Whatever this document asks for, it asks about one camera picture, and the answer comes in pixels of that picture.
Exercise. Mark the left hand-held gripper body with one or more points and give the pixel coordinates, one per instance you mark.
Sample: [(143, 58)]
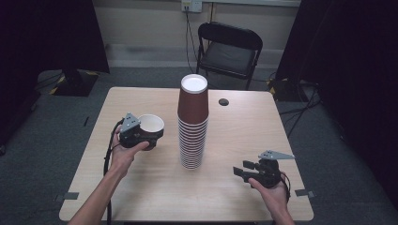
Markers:
[(130, 131)]

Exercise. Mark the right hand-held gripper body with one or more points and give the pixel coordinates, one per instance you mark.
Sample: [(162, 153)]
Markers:
[(269, 173)]

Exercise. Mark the single brown paper cup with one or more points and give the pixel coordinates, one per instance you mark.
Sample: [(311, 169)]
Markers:
[(151, 123)]

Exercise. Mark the stack of brown paper cups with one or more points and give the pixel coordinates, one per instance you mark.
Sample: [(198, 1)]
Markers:
[(192, 131)]

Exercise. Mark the person's right hand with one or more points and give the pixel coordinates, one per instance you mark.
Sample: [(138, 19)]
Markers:
[(277, 198)]

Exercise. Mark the person's left hand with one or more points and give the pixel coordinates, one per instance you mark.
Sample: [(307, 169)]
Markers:
[(122, 157)]

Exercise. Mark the grey tape strip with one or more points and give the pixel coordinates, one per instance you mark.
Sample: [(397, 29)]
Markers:
[(304, 193), (70, 196)]

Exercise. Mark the small black floor object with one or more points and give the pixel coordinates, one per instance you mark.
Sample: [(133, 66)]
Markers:
[(86, 121)]

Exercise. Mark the black stand base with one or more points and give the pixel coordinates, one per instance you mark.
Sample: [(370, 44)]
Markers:
[(286, 90), (75, 84)]

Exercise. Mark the black folding chair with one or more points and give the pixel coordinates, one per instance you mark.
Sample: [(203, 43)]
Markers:
[(226, 54)]

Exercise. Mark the dark curtain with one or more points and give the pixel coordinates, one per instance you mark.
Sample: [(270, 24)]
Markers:
[(353, 62), (47, 34)]

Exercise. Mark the white wall socket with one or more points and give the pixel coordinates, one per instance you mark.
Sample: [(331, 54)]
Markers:
[(191, 5)]

